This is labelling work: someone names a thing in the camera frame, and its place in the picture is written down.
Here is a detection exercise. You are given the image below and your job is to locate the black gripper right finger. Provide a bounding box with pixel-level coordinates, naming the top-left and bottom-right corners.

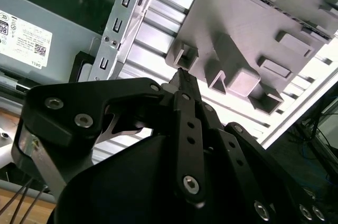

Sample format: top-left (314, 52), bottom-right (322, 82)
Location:
top-left (186, 69), bottom-right (328, 224)

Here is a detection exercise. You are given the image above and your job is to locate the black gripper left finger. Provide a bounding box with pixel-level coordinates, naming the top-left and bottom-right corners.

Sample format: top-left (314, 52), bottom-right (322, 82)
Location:
top-left (12, 67), bottom-right (208, 206)

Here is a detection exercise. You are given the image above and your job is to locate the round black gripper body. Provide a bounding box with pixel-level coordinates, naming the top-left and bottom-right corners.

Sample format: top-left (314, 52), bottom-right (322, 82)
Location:
top-left (52, 118), bottom-right (254, 224)

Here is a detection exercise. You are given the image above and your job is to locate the dark RAM stick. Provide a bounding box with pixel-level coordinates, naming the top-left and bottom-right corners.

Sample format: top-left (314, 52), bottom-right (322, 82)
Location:
top-left (252, 0), bottom-right (332, 44)

